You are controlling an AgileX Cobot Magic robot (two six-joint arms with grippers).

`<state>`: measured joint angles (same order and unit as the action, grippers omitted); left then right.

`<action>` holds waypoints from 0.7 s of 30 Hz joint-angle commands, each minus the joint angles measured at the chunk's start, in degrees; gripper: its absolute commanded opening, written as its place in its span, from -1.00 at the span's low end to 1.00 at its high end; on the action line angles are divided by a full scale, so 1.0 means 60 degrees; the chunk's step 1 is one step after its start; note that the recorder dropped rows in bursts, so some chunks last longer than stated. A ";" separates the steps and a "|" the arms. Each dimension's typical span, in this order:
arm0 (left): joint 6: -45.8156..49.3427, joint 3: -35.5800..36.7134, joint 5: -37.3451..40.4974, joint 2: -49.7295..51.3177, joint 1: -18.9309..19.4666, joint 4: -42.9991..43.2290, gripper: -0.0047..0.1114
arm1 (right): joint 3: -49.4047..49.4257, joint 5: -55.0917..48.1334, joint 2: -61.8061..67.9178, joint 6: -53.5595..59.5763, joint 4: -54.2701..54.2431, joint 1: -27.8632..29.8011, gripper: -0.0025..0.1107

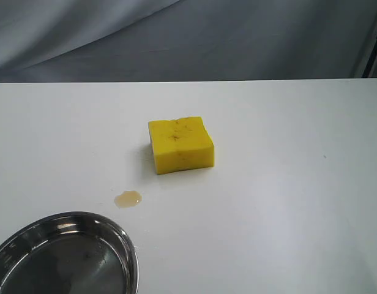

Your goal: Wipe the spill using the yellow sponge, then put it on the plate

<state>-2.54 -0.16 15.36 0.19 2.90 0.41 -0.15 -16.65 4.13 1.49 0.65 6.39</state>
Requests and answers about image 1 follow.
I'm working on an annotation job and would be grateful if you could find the yellow sponge block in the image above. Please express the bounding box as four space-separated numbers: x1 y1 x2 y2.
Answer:
148 116 215 175

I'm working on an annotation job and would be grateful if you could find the amber liquid spill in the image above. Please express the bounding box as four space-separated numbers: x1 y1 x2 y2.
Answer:
114 190 143 208

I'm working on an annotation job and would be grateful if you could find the stainless steel round tray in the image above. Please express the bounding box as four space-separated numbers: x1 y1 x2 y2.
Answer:
0 211 139 293

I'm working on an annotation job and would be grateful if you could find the grey fabric backdrop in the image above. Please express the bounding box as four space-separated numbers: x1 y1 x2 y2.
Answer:
0 1 377 83

